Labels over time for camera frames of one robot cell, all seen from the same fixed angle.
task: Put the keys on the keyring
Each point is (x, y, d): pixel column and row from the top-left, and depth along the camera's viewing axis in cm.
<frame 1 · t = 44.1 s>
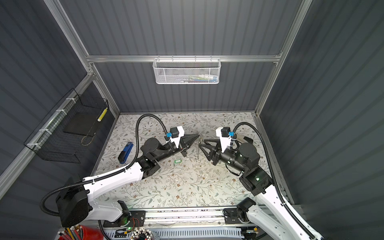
left hand: (198, 134, 63), fingers closed
right hand: (203, 145, 61), fingers open
blue stapler: (124, 154, 96), point 3 cm above the table
green key tag: (178, 161, 96), on the table

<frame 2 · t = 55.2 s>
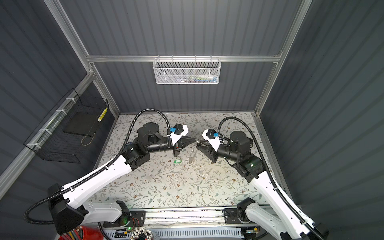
left hand: (195, 138, 63), fingers closed
right hand: (201, 144, 66), fingers open
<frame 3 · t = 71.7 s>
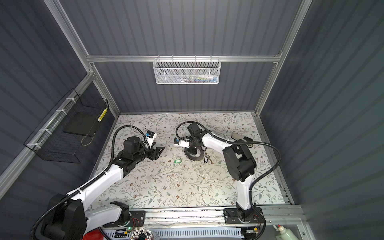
left hand: (158, 145, 84), fingers open
right hand: (188, 148, 95), fingers closed
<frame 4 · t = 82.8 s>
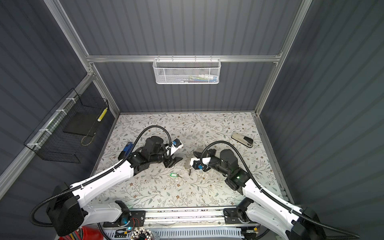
left hand: (178, 152, 79), fingers open
right hand: (198, 150, 73), fingers closed
green key tag: (174, 174, 91), on the table
